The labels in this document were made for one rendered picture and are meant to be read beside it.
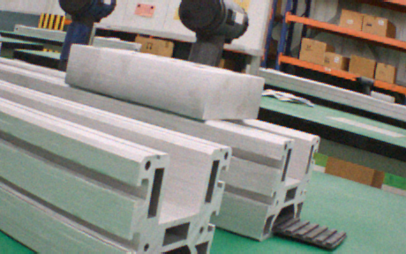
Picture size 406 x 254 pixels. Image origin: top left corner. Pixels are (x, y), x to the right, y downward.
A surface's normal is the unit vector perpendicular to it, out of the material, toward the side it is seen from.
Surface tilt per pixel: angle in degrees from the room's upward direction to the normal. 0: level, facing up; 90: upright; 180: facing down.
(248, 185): 90
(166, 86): 90
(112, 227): 90
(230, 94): 90
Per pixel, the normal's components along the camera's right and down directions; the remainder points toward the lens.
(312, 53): -0.55, 0.01
